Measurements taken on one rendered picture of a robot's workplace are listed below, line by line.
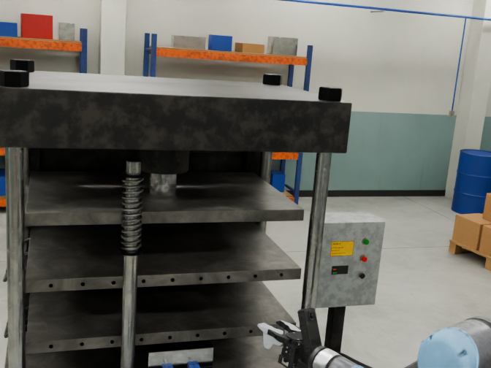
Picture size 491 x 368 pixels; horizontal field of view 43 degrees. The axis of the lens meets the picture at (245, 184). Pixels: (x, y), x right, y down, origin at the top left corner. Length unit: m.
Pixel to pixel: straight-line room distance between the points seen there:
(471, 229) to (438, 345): 6.00
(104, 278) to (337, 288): 1.03
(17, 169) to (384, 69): 7.67
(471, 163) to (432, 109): 1.22
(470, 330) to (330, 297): 1.54
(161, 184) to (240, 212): 0.37
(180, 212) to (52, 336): 0.68
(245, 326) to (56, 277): 0.80
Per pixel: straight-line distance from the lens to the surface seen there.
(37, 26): 7.61
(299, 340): 1.64
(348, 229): 2.74
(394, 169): 9.77
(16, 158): 2.23
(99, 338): 2.55
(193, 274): 2.50
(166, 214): 2.42
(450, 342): 1.29
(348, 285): 2.84
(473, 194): 9.25
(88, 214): 2.38
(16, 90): 2.17
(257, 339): 3.12
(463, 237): 7.37
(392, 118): 9.59
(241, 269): 2.56
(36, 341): 2.54
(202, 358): 2.66
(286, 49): 8.20
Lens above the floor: 2.21
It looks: 13 degrees down
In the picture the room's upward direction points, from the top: 4 degrees clockwise
